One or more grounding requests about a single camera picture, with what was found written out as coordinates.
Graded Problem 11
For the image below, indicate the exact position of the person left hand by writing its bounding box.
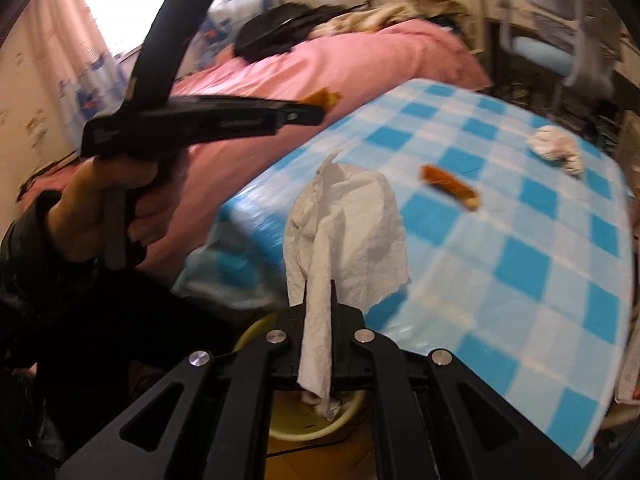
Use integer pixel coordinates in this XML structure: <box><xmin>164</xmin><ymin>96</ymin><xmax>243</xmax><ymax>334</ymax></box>
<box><xmin>45</xmin><ymin>146</ymin><xmax>191</xmax><ymax>264</ymax></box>

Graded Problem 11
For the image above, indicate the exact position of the grey blue office chair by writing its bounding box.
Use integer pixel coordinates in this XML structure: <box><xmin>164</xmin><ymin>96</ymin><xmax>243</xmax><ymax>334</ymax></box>
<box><xmin>499</xmin><ymin>0</ymin><xmax>622</xmax><ymax>114</ymax></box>

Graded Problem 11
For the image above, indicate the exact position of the large white paper towel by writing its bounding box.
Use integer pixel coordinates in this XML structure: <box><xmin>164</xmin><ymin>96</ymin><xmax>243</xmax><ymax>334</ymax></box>
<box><xmin>283</xmin><ymin>153</ymin><xmax>410</xmax><ymax>420</ymax></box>

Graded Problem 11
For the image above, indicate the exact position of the beige clothes pile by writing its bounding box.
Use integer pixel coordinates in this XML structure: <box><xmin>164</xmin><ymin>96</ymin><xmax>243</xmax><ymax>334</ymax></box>
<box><xmin>308</xmin><ymin>2</ymin><xmax>420</xmax><ymax>40</ymax></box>

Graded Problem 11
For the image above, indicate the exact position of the yellow trash bin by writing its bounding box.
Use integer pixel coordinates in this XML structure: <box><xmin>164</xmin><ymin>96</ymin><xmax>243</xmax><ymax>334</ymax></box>
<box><xmin>232</xmin><ymin>311</ymin><xmax>369</xmax><ymax>443</ymax></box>

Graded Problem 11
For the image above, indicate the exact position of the orange peel piece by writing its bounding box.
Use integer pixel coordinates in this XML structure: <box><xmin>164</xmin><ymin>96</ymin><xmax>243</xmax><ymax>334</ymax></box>
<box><xmin>299</xmin><ymin>88</ymin><xmax>342</xmax><ymax>113</ymax></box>
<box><xmin>420</xmin><ymin>165</ymin><xmax>480</xmax><ymax>211</ymax></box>

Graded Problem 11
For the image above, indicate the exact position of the white red wrapper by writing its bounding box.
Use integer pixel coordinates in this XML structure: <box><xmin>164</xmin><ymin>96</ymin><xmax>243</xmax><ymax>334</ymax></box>
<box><xmin>527</xmin><ymin>125</ymin><xmax>585</xmax><ymax>178</ymax></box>

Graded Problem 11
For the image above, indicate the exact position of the black clothes pile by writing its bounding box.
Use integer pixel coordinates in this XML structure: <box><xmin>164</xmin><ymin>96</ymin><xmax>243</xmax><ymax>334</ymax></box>
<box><xmin>233</xmin><ymin>3</ymin><xmax>349</xmax><ymax>63</ymax></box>

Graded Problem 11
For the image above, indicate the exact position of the blue checkered tablecloth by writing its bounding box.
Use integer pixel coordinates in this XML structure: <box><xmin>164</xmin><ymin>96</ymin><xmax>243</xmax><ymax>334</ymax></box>
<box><xmin>174</xmin><ymin>79</ymin><xmax>634</xmax><ymax>463</ymax></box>

